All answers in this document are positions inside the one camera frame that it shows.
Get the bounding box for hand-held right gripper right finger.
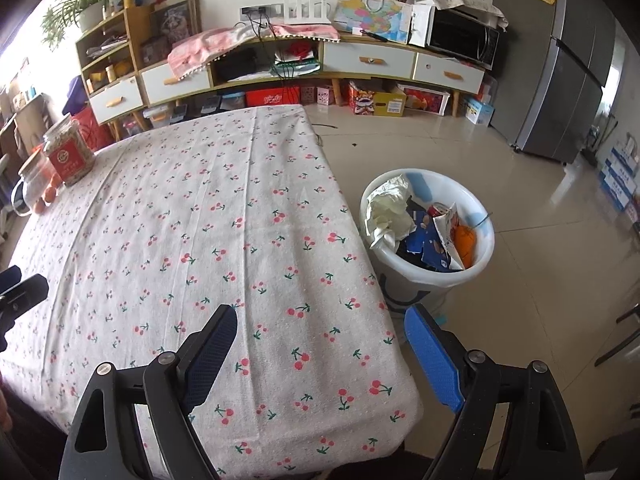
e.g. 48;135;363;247
404;304;586;480

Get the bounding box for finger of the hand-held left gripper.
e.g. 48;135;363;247
0;266;23;293
0;275;49;351

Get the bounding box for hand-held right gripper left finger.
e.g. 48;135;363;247
59;304;238;480

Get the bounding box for white plastic bin blue print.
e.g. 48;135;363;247
360;169;496;318

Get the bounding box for blue almond snack box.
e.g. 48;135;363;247
397;197;463;271

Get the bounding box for white nut snack wrapper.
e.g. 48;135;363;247
432;205;466;271

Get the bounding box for orange peel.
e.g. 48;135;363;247
452;222;479;268

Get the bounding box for cream tissue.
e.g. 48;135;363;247
365;192;417;251

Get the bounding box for white tissue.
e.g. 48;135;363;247
372;174;415;206

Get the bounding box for glass jar orange lid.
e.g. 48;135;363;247
11;150;58;216

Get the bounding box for plastic jar red label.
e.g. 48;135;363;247
42;114;96;186

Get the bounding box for cherry print tablecloth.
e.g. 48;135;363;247
0;104;421;478

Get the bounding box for brown cardboard box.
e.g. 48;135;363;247
0;92;51;171

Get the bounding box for black chair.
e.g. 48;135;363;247
595;305;640;366

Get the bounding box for purple bag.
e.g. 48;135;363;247
62;76;91;118

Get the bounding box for white cabinet drawer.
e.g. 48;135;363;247
412;52;486;95
322;40;417;81
141;61;213;106
87;76;146;125

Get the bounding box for blue and white box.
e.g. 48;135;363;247
465;96;496;126

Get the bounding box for red box in clear bin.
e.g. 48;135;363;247
402;86;451;116

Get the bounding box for mop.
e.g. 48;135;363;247
582;115;618;166

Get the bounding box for colourful printed carton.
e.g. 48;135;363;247
348;82;407;117

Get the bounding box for stack of blue white cartons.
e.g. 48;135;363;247
597;132;640;221

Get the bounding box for red gift carton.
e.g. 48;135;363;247
245;87;301;107

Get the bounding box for wooden cabinet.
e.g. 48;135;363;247
75;5;486;128

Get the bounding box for pink small boxes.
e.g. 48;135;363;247
300;85;336;106

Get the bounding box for black electronics box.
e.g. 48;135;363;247
214;50;273;83

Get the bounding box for green and white bag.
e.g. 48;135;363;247
271;42;323;78

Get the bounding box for framed picture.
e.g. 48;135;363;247
150;0;201;48

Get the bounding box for pink cloth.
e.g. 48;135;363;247
167;23;341;81

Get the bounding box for black microwave oven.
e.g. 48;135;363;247
425;7;501;68

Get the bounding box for grey refrigerator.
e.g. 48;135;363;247
492;0;618;163

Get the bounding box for map print bag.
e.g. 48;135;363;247
332;0;413;43

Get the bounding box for white picket rack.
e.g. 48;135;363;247
282;0;331;26

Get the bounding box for wall power strip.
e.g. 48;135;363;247
241;4;284;21

